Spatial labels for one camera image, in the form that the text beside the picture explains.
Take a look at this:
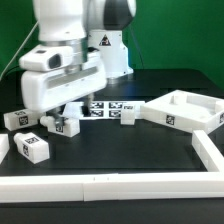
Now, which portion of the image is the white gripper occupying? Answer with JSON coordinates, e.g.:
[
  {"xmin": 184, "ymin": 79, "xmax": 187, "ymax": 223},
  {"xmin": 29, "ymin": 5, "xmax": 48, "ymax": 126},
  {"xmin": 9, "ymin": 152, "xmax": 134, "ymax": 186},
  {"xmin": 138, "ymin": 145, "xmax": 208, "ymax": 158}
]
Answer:
[{"xmin": 21, "ymin": 53, "xmax": 107, "ymax": 126}]

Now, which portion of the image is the white square table top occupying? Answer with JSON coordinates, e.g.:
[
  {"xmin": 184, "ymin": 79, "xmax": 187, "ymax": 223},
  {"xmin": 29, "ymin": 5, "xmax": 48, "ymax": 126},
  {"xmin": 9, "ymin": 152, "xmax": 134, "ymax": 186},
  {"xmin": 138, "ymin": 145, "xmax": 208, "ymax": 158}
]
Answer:
[{"xmin": 140, "ymin": 90, "xmax": 224, "ymax": 134}]

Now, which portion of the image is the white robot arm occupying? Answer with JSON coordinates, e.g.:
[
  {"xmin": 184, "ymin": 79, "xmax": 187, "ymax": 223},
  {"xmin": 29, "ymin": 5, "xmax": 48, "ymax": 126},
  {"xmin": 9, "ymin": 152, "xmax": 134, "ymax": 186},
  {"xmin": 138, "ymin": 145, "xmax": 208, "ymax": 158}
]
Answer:
[{"xmin": 19, "ymin": 0, "xmax": 136, "ymax": 125}]

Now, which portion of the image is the white marker tag sheet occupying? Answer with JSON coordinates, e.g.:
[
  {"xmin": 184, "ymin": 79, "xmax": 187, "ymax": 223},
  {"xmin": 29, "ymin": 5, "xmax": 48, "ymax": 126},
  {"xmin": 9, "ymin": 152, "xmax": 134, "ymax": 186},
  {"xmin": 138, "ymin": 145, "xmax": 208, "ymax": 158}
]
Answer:
[{"xmin": 63, "ymin": 101, "xmax": 144, "ymax": 120}]

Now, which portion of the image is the white U-shaped fence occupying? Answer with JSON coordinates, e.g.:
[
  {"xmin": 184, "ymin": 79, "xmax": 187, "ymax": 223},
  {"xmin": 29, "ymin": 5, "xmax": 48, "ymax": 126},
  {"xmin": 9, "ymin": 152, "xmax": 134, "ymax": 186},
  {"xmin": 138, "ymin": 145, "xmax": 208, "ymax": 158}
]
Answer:
[{"xmin": 0, "ymin": 130, "xmax": 224, "ymax": 203}]

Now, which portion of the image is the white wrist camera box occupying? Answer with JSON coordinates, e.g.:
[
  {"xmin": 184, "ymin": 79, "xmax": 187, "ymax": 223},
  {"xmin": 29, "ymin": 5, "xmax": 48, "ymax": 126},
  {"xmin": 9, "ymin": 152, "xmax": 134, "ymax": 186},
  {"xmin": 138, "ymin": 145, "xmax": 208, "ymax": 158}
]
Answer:
[{"xmin": 19, "ymin": 45, "xmax": 73, "ymax": 72}]

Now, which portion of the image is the white cable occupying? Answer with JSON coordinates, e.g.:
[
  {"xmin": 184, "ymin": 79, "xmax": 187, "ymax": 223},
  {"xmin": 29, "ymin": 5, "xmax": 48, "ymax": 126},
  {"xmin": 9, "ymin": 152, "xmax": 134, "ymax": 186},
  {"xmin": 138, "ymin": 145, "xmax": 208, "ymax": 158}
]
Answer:
[{"xmin": 0, "ymin": 21, "xmax": 38, "ymax": 83}]

